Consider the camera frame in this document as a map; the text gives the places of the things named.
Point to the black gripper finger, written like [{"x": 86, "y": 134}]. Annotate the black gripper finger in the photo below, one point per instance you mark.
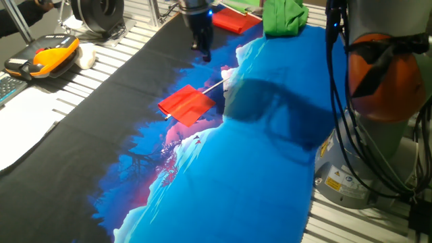
[
  {"x": 195, "y": 42},
  {"x": 207, "y": 49}
]

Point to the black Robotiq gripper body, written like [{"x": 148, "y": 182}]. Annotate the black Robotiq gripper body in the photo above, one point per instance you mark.
[{"x": 199, "y": 23}]

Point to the person right forearm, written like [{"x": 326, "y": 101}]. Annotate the person right forearm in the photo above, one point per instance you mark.
[{"x": 13, "y": 22}]

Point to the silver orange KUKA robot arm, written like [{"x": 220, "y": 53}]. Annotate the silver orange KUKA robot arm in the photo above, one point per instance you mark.
[{"x": 388, "y": 145}]

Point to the red flag lying flat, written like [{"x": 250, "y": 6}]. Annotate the red flag lying flat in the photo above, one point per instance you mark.
[{"x": 233, "y": 21}]

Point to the person right hand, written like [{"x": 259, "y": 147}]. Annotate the person right hand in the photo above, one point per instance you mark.
[{"x": 44, "y": 5}]

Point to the flat green cloth piece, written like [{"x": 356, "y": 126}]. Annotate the flat green cloth piece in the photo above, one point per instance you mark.
[{"x": 243, "y": 3}]

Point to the grey spool stand plate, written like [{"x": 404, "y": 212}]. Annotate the grey spool stand plate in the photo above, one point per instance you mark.
[{"x": 111, "y": 37}]

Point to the crumpled green cloth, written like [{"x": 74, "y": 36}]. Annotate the crumpled green cloth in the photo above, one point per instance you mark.
[{"x": 285, "y": 18}]

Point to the small white lump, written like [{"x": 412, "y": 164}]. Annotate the small white lump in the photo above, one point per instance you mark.
[{"x": 86, "y": 55}]

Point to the landscape printed cloth mat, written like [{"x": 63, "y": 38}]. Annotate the landscape printed cloth mat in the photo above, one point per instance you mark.
[{"x": 219, "y": 168}]

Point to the orange black teach pendant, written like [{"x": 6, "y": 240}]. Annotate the orange black teach pendant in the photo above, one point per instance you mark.
[{"x": 50, "y": 59}]

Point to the black computer keyboard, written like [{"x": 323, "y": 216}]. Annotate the black computer keyboard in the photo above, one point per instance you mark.
[{"x": 10, "y": 87}]

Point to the large white paper sheet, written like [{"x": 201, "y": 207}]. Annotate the large white paper sheet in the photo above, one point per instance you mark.
[{"x": 23, "y": 128}]

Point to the silver metal post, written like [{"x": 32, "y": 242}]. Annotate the silver metal post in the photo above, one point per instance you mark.
[{"x": 155, "y": 13}]

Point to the aluminium frame bar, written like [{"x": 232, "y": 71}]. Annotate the aluminium frame bar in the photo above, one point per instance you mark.
[{"x": 18, "y": 22}]

